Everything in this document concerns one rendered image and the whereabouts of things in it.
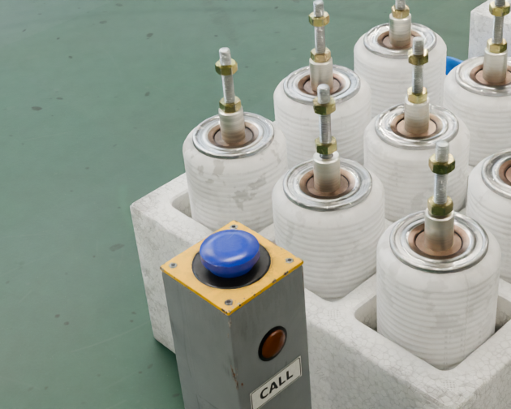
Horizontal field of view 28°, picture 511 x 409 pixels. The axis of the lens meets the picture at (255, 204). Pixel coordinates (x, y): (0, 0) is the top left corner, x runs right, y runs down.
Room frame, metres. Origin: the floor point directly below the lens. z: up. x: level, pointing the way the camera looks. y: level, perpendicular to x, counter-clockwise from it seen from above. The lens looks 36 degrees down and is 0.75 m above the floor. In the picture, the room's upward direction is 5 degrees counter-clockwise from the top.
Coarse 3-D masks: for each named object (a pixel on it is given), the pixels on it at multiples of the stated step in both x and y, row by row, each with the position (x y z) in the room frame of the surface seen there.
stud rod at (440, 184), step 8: (440, 144) 0.61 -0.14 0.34; (448, 144) 0.61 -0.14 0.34; (440, 152) 0.61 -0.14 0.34; (448, 152) 0.61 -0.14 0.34; (440, 160) 0.61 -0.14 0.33; (448, 160) 0.61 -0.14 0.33; (440, 176) 0.61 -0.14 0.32; (440, 184) 0.61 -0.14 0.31; (440, 192) 0.61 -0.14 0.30; (440, 200) 0.61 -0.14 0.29
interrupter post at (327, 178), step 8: (336, 152) 0.70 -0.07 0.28; (320, 160) 0.69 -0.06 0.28; (328, 160) 0.69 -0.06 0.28; (336, 160) 0.69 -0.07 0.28; (320, 168) 0.69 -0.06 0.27; (328, 168) 0.69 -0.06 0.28; (336, 168) 0.69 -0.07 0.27; (320, 176) 0.69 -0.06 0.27; (328, 176) 0.69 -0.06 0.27; (336, 176) 0.69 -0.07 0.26; (320, 184) 0.69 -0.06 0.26; (328, 184) 0.69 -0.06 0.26; (336, 184) 0.69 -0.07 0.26
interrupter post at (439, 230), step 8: (432, 216) 0.61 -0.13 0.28; (440, 216) 0.60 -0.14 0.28; (448, 216) 0.60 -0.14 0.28; (432, 224) 0.60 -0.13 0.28; (440, 224) 0.60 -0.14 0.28; (448, 224) 0.60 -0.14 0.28; (424, 232) 0.61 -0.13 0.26; (432, 232) 0.60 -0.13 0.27; (440, 232) 0.60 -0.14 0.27; (448, 232) 0.60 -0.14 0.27; (424, 240) 0.61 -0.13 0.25; (432, 240) 0.60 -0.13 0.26; (440, 240) 0.60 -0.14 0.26; (448, 240) 0.60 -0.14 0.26; (432, 248) 0.60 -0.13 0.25; (440, 248) 0.60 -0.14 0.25; (448, 248) 0.60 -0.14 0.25
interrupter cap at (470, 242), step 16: (400, 224) 0.63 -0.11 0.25; (416, 224) 0.63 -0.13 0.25; (464, 224) 0.63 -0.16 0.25; (400, 240) 0.61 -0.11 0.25; (416, 240) 0.62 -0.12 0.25; (464, 240) 0.61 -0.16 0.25; (480, 240) 0.60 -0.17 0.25; (400, 256) 0.59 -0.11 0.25; (416, 256) 0.59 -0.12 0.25; (432, 256) 0.59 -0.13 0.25; (448, 256) 0.59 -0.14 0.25; (464, 256) 0.59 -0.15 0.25; (480, 256) 0.58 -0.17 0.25; (432, 272) 0.57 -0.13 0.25; (448, 272) 0.57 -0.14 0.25
